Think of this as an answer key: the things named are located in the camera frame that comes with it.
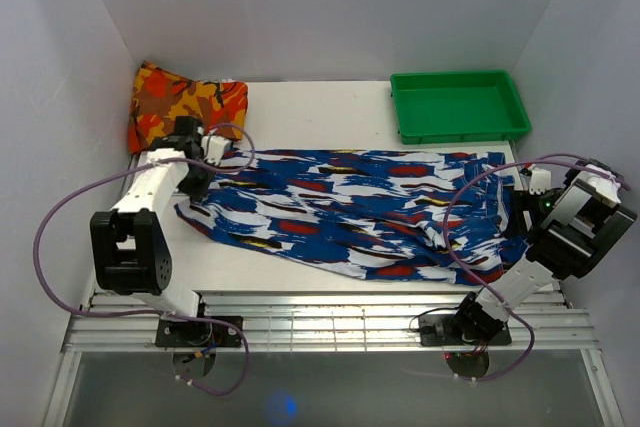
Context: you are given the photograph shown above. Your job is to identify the blue white patterned trousers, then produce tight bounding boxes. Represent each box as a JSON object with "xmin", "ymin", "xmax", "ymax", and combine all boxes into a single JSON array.
[{"xmin": 175, "ymin": 149, "xmax": 526, "ymax": 285}]

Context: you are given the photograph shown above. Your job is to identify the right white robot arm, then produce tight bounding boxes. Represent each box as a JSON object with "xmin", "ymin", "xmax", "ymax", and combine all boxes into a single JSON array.
[{"xmin": 448, "ymin": 159, "xmax": 637, "ymax": 344}]

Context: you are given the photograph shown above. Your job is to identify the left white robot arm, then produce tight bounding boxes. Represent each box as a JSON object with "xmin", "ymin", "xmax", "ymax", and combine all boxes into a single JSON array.
[{"xmin": 90, "ymin": 116, "xmax": 213, "ymax": 347}]

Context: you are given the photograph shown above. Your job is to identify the orange camouflage folded trousers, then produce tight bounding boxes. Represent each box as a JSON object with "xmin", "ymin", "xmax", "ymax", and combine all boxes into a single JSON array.
[{"xmin": 127, "ymin": 61, "xmax": 249, "ymax": 154}]

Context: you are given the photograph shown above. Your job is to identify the green plastic tray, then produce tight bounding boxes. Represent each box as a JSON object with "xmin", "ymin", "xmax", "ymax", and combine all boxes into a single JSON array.
[{"xmin": 390, "ymin": 70, "xmax": 531, "ymax": 145}]

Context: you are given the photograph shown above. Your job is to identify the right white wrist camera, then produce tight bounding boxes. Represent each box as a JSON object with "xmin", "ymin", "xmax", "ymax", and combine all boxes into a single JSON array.
[{"xmin": 520, "ymin": 163, "xmax": 552, "ymax": 196}]

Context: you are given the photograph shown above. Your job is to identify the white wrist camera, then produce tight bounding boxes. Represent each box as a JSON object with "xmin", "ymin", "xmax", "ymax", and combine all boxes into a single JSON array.
[
  {"xmin": 202, "ymin": 134, "xmax": 233, "ymax": 166},
  {"xmin": 520, "ymin": 163, "xmax": 552, "ymax": 196}
]

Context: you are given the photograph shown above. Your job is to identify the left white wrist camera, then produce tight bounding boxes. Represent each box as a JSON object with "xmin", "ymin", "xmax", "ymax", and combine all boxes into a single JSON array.
[{"xmin": 202, "ymin": 134, "xmax": 233, "ymax": 166}]

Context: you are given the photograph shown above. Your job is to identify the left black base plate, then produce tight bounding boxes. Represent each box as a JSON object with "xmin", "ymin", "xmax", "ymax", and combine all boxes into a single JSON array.
[{"xmin": 154, "ymin": 316, "xmax": 244, "ymax": 349}]

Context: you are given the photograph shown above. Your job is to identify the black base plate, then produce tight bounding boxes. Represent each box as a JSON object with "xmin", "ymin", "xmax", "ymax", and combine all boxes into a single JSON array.
[
  {"xmin": 154, "ymin": 316, "xmax": 244, "ymax": 349},
  {"xmin": 418, "ymin": 313, "xmax": 512, "ymax": 347}
]

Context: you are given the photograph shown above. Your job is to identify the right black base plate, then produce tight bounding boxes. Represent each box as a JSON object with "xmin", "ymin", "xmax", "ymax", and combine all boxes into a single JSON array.
[{"xmin": 418, "ymin": 313, "xmax": 512, "ymax": 347}]

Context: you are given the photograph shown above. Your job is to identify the aluminium rail frame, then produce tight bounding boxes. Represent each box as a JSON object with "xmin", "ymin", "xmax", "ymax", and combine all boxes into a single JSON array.
[{"xmin": 42, "ymin": 241, "xmax": 626, "ymax": 427}]

